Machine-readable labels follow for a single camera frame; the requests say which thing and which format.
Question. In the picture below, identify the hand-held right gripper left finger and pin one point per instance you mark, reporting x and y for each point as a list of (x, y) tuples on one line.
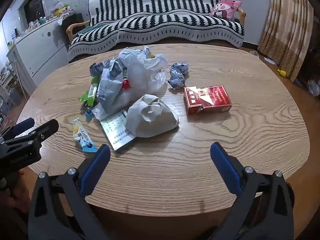
[(95, 170)]

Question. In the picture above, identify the teal flat packet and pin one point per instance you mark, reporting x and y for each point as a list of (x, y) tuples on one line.
[(86, 29)]

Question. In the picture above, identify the small white blue snack packet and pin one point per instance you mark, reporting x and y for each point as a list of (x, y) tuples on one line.
[(83, 137)]

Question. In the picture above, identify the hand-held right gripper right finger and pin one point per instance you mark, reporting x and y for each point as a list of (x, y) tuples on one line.
[(225, 167)]

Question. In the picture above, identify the dark framed wall panel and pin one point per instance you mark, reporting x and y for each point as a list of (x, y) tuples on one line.
[(32, 5)]

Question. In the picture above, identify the pink cartoon cushion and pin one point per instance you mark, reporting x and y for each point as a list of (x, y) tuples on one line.
[(225, 10)]

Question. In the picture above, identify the person's left hand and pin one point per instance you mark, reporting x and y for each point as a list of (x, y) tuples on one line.
[(19, 192)]

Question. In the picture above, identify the black white striped sofa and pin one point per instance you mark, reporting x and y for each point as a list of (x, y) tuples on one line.
[(155, 17)]

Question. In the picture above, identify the white printed box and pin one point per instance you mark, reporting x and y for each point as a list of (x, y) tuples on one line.
[(117, 132)]

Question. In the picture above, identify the white cabinet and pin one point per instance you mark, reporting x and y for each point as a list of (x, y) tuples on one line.
[(42, 47)]

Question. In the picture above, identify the white paper sheet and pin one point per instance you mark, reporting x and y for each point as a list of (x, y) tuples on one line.
[(270, 60)]

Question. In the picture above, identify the wooden frame sofa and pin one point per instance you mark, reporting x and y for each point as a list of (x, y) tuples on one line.
[(75, 26)]

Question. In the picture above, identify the small red plastic piece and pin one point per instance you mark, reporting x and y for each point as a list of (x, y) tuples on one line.
[(126, 84)]

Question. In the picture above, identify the blue white wrapper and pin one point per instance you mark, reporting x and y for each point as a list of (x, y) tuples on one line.
[(96, 68), (179, 68), (177, 80)]

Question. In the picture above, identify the yellow floor toy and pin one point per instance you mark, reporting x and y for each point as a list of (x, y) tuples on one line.
[(281, 72)]

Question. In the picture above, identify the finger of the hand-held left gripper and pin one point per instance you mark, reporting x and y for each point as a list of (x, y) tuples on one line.
[(23, 126), (46, 128)]

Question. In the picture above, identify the white plastic bag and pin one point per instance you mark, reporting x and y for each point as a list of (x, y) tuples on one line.
[(140, 72)]

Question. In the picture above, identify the green snack wrapper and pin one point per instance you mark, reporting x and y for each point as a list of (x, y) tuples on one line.
[(91, 92)]

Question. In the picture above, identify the beige patterned curtain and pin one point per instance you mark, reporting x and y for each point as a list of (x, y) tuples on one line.
[(285, 30)]

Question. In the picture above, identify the red cigarette box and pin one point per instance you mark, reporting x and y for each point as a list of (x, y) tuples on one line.
[(210, 100)]

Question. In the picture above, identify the cluttered storage shelf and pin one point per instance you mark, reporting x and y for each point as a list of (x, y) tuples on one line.
[(7, 95)]

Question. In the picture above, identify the blue white plastic pouch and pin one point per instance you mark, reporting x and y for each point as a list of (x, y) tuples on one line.
[(110, 90)]

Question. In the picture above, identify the small blue plastic piece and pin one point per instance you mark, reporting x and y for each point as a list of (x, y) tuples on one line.
[(88, 114)]

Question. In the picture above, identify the grey paper bag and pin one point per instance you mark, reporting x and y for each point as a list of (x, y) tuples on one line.
[(152, 120)]

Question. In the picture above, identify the cabinet top clutter pile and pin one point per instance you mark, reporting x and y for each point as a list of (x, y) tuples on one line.
[(58, 11)]

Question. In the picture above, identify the small yellow scrap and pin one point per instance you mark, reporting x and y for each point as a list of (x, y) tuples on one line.
[(150, 54)]

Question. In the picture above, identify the black cabinet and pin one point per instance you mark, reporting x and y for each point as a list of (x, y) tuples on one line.
[(73, 18)]

